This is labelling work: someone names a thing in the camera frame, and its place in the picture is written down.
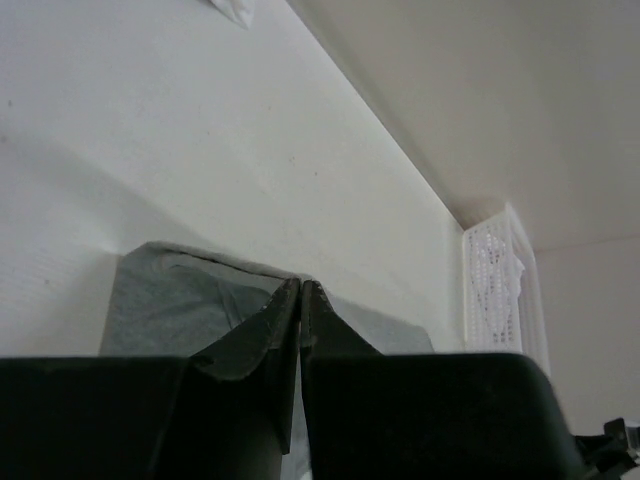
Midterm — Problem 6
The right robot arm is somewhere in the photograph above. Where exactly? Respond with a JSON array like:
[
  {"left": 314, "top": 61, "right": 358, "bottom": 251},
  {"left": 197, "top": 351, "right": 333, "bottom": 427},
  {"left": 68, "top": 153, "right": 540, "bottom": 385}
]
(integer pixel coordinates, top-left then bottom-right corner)
[{"left": 574, "top": 418, "right": 639, "bottom": 479}]

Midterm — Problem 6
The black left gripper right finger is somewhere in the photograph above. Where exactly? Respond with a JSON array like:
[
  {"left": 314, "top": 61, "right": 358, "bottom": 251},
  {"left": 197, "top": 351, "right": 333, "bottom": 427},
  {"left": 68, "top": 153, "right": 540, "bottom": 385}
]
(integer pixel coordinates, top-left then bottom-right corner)
[{"left": 300, "top": 281, "right": 584, "bottom": 479}]

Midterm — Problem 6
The grey tank top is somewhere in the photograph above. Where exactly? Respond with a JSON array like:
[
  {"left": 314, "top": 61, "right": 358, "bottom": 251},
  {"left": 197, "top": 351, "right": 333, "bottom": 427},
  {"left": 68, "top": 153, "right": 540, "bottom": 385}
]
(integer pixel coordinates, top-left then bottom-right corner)
[{"left": 98, "top": 240, "right": 435, "bottom": 480}]

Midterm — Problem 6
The white plastic basket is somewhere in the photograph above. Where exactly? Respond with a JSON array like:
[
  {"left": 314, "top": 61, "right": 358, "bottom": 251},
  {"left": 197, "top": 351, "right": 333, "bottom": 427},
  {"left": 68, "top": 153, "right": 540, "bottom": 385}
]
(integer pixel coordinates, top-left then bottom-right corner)
[{"left": 462, "top": 204, "right": 551, "bottom": 374}]

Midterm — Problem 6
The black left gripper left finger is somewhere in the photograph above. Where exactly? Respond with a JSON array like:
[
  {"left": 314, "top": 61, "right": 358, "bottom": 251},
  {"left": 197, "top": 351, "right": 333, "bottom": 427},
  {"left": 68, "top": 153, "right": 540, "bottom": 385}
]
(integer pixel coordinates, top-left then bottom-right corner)
[{"left": 1, "top": 279, "right": 300, "bottom": 479}]

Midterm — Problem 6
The folded white tank top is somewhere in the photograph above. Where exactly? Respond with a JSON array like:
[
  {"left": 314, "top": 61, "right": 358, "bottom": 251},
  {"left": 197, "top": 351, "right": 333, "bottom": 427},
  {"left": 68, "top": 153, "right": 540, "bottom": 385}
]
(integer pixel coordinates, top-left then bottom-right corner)
[{"left": 205, "top": 0, "right": 256, "bottom": 30}]

